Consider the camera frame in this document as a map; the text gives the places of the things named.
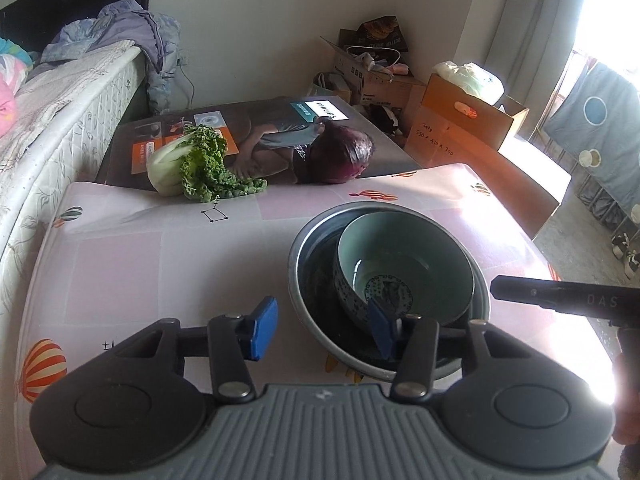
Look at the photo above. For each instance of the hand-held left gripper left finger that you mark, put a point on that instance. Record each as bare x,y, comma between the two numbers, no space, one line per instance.
262,327

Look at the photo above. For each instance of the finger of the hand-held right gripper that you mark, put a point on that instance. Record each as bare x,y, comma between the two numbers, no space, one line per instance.
520,291

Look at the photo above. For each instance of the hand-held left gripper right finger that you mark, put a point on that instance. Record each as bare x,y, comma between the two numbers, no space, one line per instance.
381,330

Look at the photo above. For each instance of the teal ceramic bowl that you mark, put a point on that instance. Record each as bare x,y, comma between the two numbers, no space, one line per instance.
400,250

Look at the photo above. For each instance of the person's right hand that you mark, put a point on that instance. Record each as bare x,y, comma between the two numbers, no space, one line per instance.
627,400

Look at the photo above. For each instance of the white and black shoe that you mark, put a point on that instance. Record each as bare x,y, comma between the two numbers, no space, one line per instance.
632,264
621,246

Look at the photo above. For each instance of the metal drying rack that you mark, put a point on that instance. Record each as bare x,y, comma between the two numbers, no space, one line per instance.
595,205

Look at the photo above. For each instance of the pink printed tablecloth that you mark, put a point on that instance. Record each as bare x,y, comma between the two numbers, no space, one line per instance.
175,270

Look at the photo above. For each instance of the blue patterned blanket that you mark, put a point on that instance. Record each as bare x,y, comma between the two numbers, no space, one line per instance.
600,145

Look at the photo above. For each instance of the napa cabbage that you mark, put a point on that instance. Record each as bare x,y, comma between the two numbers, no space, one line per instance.
200,165

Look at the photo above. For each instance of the orange cardboard box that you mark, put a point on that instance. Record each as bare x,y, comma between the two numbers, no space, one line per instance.
450,130

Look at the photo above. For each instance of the purple cabbage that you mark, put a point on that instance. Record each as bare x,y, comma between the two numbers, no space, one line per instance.
340,155

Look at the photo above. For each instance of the printed appliance box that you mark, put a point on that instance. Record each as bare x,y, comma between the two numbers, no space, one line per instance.
280,130

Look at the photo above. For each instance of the black and white cloth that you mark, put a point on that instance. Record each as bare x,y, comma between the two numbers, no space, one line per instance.
387,119

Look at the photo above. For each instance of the pale plastic bag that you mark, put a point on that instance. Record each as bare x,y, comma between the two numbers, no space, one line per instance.
470,80

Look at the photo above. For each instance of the open cardboard box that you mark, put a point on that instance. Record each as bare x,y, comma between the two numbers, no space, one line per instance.
380,87

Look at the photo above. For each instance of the white paper bag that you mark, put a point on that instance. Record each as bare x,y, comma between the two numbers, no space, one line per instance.
332,87

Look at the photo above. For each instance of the grey curtain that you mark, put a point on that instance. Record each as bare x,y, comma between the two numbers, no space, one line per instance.
520,20

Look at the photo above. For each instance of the white mattress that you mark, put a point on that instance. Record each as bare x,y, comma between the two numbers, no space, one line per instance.
65,110

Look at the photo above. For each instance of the dark printed paper bag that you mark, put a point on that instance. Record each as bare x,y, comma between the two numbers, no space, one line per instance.
382,30

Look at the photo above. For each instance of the blue-grey clothes pile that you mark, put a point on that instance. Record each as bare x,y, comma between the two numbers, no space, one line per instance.
150,45

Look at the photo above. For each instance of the pink quilt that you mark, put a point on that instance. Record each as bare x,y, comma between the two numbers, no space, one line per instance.
7,100

